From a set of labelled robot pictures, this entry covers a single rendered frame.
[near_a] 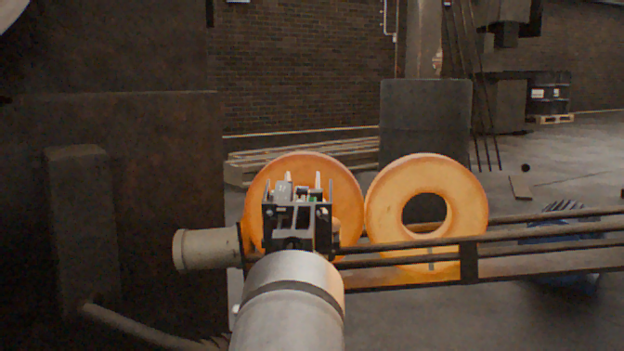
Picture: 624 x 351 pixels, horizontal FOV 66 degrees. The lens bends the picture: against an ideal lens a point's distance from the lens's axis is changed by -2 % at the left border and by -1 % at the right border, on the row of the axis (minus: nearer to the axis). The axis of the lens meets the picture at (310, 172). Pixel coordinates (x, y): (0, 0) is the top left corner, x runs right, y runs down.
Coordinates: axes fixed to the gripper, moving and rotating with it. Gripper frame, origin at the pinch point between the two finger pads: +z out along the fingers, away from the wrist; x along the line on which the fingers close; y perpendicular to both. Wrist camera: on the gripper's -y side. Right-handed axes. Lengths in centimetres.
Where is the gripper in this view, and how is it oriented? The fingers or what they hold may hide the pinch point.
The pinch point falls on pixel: (305, 197)
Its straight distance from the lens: 63.5
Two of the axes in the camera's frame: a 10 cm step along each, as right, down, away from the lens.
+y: -0.2, -8.9, -4.5
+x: -10.0, 0.0, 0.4
